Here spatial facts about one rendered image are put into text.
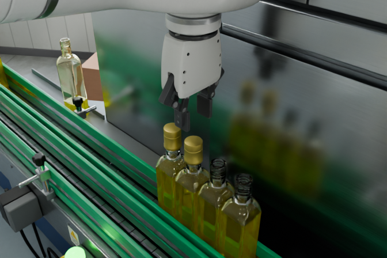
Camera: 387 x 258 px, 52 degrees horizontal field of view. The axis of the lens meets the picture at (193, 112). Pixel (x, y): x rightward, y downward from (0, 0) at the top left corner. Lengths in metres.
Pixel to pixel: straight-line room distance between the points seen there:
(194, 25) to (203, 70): 0.09
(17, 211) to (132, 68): 0.47
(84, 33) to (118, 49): 3.05
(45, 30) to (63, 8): 3.91
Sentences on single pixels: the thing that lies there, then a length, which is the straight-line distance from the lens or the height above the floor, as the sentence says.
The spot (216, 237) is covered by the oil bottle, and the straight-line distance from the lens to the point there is 0.80.
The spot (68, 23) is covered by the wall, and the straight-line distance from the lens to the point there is 4.17.
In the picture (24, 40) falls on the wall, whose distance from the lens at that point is 4.47.
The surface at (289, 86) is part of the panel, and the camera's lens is 0.70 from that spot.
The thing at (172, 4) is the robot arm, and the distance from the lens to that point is 0.46.
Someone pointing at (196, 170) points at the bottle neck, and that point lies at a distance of 0.76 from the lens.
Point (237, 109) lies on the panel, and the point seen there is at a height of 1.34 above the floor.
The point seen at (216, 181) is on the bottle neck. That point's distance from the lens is 0.72.
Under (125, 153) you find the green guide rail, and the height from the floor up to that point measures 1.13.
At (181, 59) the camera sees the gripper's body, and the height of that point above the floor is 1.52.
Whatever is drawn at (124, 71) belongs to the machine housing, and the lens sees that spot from 1.11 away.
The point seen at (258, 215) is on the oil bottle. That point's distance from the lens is 0.74.
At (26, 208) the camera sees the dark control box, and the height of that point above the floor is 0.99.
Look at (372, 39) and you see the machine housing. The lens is 0.62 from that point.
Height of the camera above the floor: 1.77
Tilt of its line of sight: 33 degrees down
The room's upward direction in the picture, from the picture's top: straight up
